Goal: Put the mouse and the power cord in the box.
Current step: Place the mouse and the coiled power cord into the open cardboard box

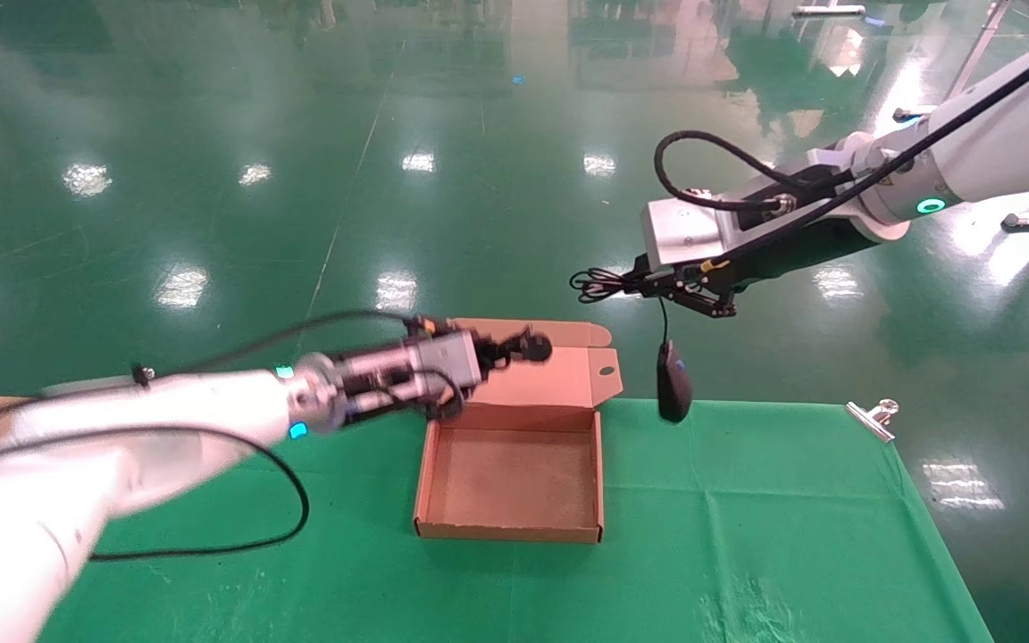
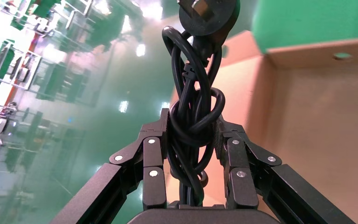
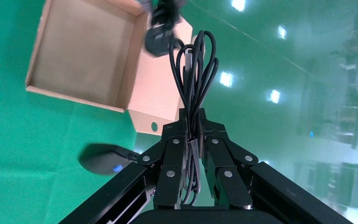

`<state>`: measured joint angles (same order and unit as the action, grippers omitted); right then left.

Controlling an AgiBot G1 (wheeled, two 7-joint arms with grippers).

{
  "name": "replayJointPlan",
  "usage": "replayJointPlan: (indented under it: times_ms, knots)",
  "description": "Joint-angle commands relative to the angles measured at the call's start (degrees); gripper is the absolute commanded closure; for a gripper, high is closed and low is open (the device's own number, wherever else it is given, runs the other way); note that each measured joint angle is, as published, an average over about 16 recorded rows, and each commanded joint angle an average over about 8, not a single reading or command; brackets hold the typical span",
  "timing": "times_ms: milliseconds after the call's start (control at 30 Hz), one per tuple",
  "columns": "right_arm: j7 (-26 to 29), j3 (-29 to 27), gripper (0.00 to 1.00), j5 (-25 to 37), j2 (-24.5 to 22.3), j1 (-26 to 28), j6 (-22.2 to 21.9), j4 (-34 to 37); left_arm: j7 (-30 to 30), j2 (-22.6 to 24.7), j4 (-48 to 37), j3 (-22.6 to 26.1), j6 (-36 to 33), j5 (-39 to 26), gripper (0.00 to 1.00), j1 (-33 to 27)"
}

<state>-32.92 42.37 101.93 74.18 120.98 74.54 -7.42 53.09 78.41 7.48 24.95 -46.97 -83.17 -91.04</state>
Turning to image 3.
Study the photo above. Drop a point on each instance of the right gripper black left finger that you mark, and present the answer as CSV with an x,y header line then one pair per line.
x,y
169,173

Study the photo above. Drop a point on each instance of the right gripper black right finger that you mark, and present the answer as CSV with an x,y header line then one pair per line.
x,y
228,179

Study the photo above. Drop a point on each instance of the open flat cardboard box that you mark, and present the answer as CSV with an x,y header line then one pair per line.
x,y
83,52

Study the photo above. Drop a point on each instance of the green cloth mat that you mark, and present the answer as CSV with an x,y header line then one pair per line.
x,y
12,139

